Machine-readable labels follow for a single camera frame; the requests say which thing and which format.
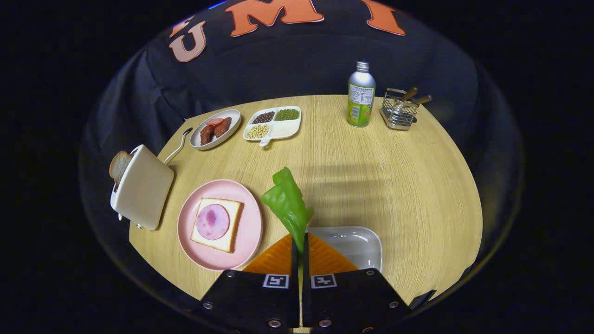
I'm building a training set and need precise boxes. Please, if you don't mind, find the white toaster cable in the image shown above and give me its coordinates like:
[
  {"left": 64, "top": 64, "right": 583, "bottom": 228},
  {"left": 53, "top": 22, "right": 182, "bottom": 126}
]
[{"left": 163, "top": 128, "right": 193, "bottom": 165}]

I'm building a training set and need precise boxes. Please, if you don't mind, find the toasted bread slice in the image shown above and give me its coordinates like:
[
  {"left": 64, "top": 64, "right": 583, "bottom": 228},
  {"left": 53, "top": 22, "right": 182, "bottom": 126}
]
[{"left": 109, "top": 150, "right": 134, "bottom": 185}]

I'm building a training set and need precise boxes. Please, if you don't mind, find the green lettuce leaf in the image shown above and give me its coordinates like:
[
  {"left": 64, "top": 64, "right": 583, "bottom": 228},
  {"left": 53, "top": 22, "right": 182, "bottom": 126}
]
[{"left": 261, "top": 167, "right": 314, "bottom": 253}]

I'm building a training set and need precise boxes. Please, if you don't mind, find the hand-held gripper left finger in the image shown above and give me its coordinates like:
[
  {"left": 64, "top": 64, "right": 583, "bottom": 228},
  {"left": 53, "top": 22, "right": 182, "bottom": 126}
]
[{"left": 200, "top": 233, "right": 301, "bottom": 334}]

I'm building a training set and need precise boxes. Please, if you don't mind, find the white toaster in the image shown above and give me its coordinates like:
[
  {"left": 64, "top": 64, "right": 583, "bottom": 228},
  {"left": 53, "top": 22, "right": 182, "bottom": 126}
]
[{"left": 110, "top": 144, "right": 175, "bottom": 231}]

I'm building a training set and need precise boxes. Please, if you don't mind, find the black backdrop cloth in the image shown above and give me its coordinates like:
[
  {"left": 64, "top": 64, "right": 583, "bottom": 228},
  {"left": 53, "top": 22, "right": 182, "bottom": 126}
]
[{"left": 79, "top": 0, "right": 525, "bottom": 297}]

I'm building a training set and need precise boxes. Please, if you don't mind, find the pink ham slice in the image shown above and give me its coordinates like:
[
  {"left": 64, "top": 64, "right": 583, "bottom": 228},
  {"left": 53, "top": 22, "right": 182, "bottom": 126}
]
[{"left": 196, "top": 204, "right": 230, "bottom": 240}]

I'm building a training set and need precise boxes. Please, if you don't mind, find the metal wire basket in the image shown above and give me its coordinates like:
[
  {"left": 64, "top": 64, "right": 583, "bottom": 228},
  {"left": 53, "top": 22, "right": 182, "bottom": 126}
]
[{"left": 381, "top": 88, "right": 418, "bottom": 131}]

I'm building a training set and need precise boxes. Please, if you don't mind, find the pink plate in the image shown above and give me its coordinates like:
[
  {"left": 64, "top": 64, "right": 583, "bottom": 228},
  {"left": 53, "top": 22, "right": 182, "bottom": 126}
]
[{"left": 177, "top": 179, "right": 263, "bottom": 271}]

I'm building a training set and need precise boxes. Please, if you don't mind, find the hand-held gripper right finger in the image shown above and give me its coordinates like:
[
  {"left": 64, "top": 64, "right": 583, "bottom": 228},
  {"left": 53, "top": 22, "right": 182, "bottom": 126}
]
[{"left": 302, "top": 232, "right": 411, "bottom": 334}]

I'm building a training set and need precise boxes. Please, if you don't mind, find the rectangular white plate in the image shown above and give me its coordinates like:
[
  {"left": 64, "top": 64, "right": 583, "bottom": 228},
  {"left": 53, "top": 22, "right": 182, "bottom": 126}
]
[{"left": 306, "top": 226, "right": 383, "bottom": 273}]

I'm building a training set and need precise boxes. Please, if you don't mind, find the white bread slice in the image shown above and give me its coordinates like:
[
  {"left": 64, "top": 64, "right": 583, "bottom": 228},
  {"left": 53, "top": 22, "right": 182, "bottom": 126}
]
[{"left": 190, "top": 198, "right": 244, "bottom": 253}]

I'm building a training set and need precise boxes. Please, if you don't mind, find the divided white dish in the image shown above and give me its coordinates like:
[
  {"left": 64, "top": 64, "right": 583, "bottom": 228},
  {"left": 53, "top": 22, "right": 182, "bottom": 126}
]
[{"left": 243, "top": 106, "right": 302, "bottom": 147}]

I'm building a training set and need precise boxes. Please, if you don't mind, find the silver and green bottle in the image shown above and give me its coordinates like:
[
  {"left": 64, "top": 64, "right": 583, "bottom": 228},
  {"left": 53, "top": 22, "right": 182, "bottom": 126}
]
[{"left": 347, "top": 61, "right": 376, "bottom": 128}]

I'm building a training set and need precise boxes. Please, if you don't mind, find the round white plate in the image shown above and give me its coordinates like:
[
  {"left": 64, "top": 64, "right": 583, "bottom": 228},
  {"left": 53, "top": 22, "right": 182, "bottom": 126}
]
[{"left": 189, "top": 109, "right": 242, "bottom": 150}]

